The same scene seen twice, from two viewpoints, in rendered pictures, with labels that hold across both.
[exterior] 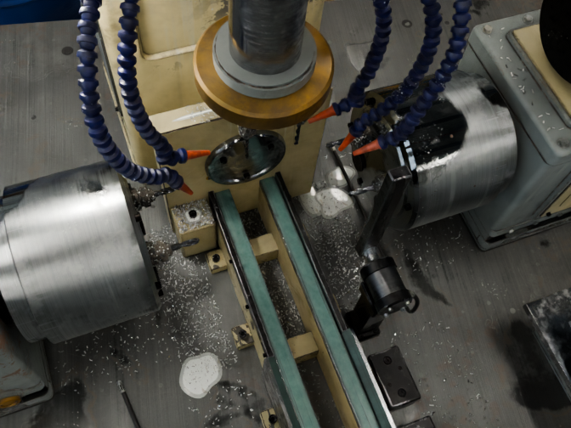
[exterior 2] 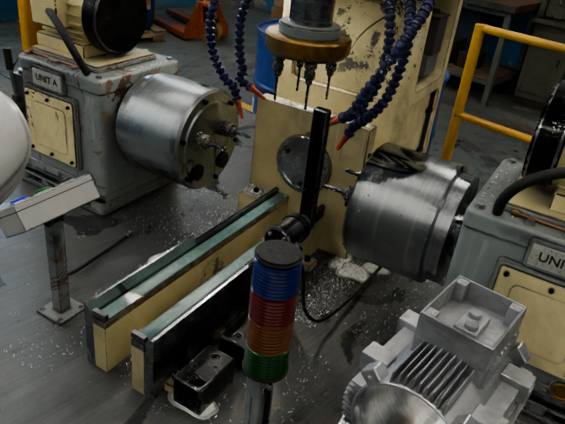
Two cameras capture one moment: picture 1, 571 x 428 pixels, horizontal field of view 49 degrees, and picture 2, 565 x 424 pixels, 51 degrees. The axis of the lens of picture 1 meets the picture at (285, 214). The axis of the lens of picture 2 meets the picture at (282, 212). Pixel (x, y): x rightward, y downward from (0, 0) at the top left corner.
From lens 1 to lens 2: 1.06 m
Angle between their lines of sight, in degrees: 49
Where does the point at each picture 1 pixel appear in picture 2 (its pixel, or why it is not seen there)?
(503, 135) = (446, 190)
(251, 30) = not seen: outside the picture
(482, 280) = not seen: hidden behind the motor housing
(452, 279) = not seen: hidden behind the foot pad
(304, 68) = (314, 29)
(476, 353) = (326, 397)
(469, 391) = (287, 405)
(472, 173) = (403, 201)
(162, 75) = (298, 95)
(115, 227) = (191, 94)
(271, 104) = (285, 36)
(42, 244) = (160, 82)
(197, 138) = (279, 119)
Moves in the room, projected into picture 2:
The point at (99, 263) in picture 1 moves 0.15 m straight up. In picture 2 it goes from (168, 102) to (169, 35)
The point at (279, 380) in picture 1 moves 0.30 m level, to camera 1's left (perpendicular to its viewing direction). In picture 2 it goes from (182, 249) to (135, 184)
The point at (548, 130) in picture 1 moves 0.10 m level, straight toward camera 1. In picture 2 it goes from (479, 198) to (423, 193)
